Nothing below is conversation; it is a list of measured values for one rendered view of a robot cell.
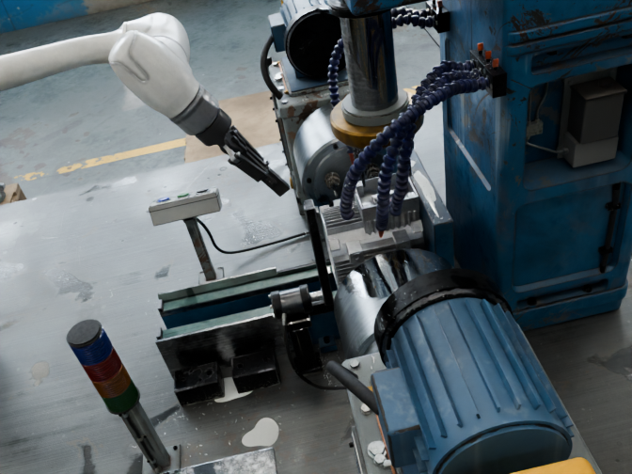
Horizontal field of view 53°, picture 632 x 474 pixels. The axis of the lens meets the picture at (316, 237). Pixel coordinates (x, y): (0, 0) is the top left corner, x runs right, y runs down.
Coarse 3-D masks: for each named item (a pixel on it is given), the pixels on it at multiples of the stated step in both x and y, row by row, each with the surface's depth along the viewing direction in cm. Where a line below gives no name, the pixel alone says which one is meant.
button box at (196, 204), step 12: (204, 192) 157; (216, 192) 158; (156, 204) 156; (168, 204) 156; (180, 204) 156; (192, 204) 156; (204, 204) 156; (216, 204) 157; (156, 216) 156; (168, 216) 157; (180, 216) 157; (192, 216) 157
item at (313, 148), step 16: (320, 112) 161; (304, 128) 162; (320, 128) 156; (304, 144) 158; (320, 144) 152; (336, 144) 150; (304, 160) 155; (320, 160) 152; (336, 160) 153; (304, 176) 155; (320, 176) 155; (336, 176) 154; (368, 176) 154; (304, 192) 158; (320, 192) 158
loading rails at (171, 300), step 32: (192, 288) 152; (224, 288) 153; (256, 288) 151; (288, 288) 152; (320, 288) 153; (192, 320) 153; (224, 320) 145; (256, 320) 141; (320, 320) 146; (160, 352) 143; (192, 352) 144; (224, 352) 146; (256, 352) 148
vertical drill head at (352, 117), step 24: (360, 24) 107; (384, 24) 108; (360, 48) 110; (384, 48) 111; (360, 72) 113; (384, 72) 113; (360, 96) 117; (384, 96) 116; (408, 96) 121; (336, 120) 122; (360, 120) 118; (384, 120) 117; (360, 144) 118
